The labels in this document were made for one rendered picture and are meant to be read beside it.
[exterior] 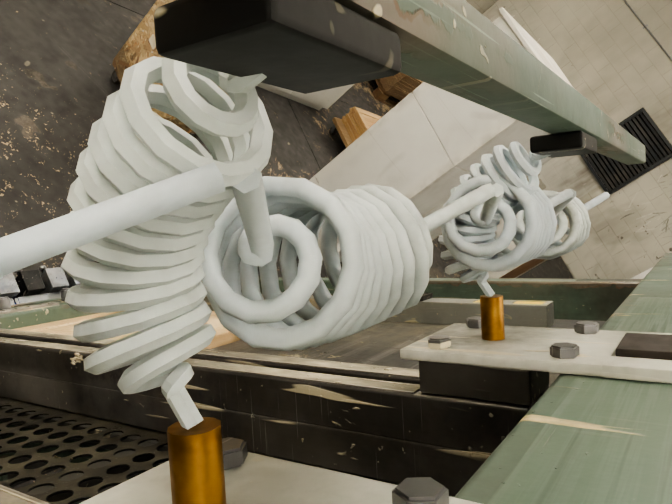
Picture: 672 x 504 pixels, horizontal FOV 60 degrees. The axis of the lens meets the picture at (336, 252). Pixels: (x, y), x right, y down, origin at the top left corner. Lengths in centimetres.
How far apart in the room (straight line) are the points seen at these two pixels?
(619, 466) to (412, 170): 328
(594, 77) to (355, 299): 941
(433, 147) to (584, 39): 657
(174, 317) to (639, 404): 23
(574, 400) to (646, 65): 920
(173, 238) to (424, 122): 338
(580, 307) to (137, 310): 113
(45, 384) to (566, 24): 960
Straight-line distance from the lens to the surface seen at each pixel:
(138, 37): 342
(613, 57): 961
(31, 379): 79
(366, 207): 24
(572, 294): 125
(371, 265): 22
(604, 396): 33
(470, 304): 105
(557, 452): 26
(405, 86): 663
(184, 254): 16
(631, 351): 38
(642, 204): 904
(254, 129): 16
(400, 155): 356
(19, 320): 135
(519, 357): 37
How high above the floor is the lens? 200
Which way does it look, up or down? 30 degrees down
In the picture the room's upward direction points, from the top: 53 degrees clockwise
